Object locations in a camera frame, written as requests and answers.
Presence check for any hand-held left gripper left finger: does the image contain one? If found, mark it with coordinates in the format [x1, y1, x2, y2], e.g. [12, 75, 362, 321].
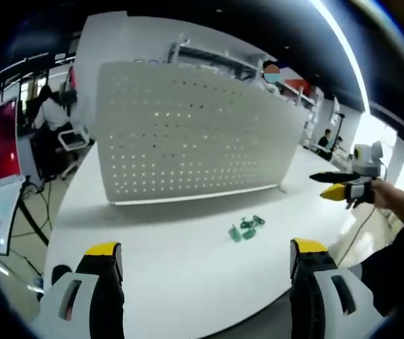
[40, 242, 126, 339]

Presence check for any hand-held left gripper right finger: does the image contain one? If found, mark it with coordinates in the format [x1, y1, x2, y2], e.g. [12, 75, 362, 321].
[289, 237, 384, 339]

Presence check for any white perforated mounting plate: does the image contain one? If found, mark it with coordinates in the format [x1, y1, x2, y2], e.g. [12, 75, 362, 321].
[95, 61, 304, 206]

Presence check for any person's right hand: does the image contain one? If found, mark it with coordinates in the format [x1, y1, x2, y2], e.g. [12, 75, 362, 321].
[344, 177, 404, 212]

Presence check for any person's dark clothing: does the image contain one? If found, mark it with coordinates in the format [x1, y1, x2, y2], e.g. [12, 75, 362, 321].
[360, 225, 404, 319]

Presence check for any black monitor stand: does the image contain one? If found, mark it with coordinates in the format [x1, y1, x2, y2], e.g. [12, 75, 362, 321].
[10, 178, 53, 248]

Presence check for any ceiling light strip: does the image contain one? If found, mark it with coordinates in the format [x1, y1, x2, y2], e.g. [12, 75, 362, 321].
[311, 0, 372, 114]

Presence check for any white office chair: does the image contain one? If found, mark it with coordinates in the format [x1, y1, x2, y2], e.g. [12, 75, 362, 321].
[57, 128, 90, 177]

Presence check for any thin gripper cable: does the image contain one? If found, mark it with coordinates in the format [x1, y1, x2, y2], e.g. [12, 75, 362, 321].
[335, 203, 381, 266]

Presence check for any black floor cable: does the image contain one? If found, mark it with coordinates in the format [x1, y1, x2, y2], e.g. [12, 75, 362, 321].
[11, 176, 57, 241]

